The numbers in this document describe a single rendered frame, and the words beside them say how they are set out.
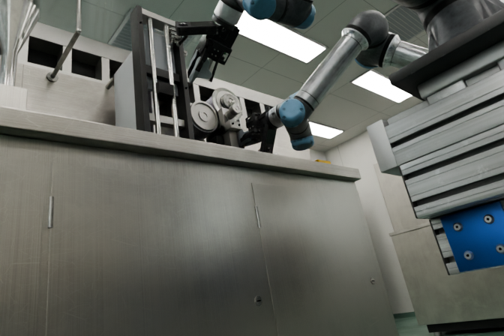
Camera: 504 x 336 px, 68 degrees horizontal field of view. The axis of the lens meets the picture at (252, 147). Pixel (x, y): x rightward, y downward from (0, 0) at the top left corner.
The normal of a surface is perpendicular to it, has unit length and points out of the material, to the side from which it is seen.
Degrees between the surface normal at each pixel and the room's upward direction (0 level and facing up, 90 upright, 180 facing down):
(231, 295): 90
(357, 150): 90
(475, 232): 90
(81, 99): 90
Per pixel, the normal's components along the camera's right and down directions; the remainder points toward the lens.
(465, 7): -0.56, -0.51
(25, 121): 0.65, -0.40
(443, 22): -0.90, -0.30
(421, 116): -0.74, -0.14
